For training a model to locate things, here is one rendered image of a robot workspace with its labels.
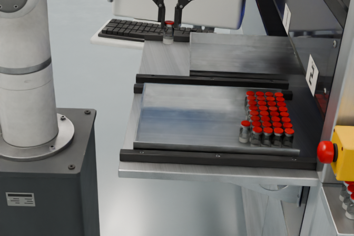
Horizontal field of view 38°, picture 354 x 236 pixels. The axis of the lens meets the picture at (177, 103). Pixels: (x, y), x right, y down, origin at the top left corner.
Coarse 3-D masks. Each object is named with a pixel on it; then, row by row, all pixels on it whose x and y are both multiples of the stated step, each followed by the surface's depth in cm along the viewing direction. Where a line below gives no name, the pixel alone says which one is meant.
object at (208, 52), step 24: (192, 48) 153; (216, 48) 154; (240, 48) 154; (264, 48) 155; (288, 48) 156; (192, 72) 134; (216, 72) 133; (240, 72) 133; (264, 72) 141; (288, 72) 142
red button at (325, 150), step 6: (324, 144) 88; (330, 144) 88; (318, 150) 89; (324, 150) 88; (330, 150) 87; (318, 156) 89; (324, 156) 88; (330, 156) 87; (324, 162) 88; (330, 162) 88
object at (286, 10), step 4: (288, 8) 137; (284, 12) 142; (288, 12) 137; (284, 16) 142; (288, 16) 137; (284, 20) 141; (288, 20) 136; (284, 24) 141; (288, 24) 136; (288, 28) 136
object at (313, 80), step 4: (312, 60) 109; (308, 64) 113; (312, 64) 109; (308, 68) 113; (316, 68) 106; (308, 72) 113; (312, 72) 109; (316, 72) 106; (308, 76) 112; (316, 76) 106; (308, 80) 112; (312, 80) 109; (316, 80) 106; (308, 84) 112; (312, 84) 108; (312, 88) 108; (312, 92) 108
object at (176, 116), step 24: (144, 96) 124; (168, 96) 127; (192, 96) 128; (216, 96) 127; (240, 96) 127; (264, 96) 127; (144, 120) 117; (168, 120) 118; (192, 120) 118; (216, 120) 118; (240, 120) 119; (144, 144) 104; (168, 144) 104; (192, 144) 104; (216, 144) 110; (240, 144) 110
